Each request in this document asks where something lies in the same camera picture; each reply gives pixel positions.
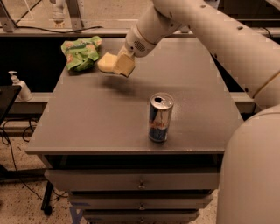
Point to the metal rail frame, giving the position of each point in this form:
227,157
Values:
115,17

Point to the blue silver energy drink can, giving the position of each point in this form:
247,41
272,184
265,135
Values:
161,105

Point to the bottom grey drawer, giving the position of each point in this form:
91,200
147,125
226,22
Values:
140,217

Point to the top grey drawer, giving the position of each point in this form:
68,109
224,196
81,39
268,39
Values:
132,180

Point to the white pump dispenser bottle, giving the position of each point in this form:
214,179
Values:
25,93

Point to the black side table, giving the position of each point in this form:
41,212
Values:
8,95

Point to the middle grey drawer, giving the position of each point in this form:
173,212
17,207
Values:
142,200

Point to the yellow sponge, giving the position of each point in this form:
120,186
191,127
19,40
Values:
107,62

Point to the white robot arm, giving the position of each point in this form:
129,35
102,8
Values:
249,188

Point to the grey drawer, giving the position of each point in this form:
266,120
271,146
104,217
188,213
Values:
140,217
142,200
132,180

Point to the green rice chip bag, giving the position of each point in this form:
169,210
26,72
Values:
82,53

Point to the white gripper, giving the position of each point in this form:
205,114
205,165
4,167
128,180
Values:
136,43

